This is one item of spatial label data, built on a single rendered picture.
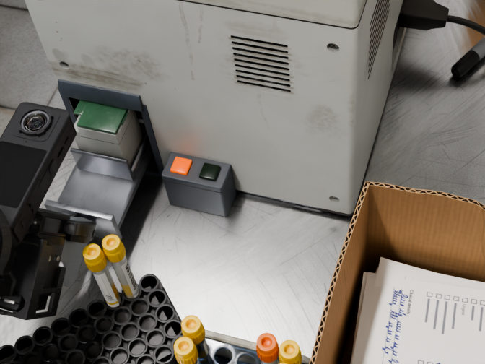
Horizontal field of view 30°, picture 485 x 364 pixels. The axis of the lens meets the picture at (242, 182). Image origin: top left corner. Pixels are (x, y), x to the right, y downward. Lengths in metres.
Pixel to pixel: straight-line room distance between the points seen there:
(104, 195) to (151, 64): 0.15
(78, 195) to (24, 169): 0.18
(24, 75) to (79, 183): 1.39
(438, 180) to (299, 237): 0.15
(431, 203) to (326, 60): 0.14
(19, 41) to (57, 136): 1.63
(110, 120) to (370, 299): 0.27
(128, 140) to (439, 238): 0.29
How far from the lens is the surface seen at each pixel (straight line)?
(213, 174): 0.82
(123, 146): 0.82
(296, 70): 0.70
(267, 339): 0.67
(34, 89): 2.20
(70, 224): 0.72
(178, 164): 0.83
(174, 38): 0.72
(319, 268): 0.83
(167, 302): 0.80
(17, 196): 0.67
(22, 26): 2.35
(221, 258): 0.84
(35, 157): 0.69
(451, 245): 0.75
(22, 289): 0.70
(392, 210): 0.72
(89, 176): 0.86
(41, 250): 0.69
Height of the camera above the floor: 1.60
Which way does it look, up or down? 56 degrees down
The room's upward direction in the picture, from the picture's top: 9 degrees counter-clockwise
